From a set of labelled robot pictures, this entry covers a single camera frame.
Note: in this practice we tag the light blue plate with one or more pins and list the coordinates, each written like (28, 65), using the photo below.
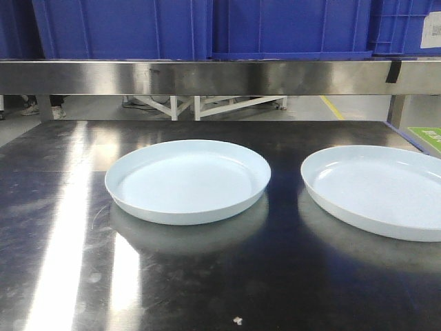
(188, 182)
(387, 191)

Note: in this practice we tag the steel shelf leg left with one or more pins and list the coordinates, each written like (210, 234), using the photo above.
(45, 108)

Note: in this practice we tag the steel shelf leg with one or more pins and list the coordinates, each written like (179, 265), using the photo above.
(45, 108)
(396, 107)

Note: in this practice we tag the steel shelf leg right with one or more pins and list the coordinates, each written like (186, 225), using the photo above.
(396, 107)

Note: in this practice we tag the blue plastic bin middle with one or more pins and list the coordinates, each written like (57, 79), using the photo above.
(245, 30)

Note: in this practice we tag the blue plastic bin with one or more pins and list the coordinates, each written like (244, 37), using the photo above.
(245, 30)
(171, 30)

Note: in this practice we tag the blue plastic bin left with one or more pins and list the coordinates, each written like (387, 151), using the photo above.
(171, 30)

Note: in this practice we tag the black tape strip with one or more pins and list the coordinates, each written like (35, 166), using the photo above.
(394, 71)

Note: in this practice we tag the person legs black trousers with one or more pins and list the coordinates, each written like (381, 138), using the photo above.
(56, 102)

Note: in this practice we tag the blue plastic crate right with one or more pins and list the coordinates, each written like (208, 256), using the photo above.
(395, 28)

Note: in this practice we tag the white label on crate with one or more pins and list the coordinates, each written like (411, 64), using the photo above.
(431, 31)

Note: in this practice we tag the white metal frame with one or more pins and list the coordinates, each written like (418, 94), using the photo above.
(203, 106)

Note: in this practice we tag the stainless steel shelf rail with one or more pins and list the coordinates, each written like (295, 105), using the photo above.
(228, 78)

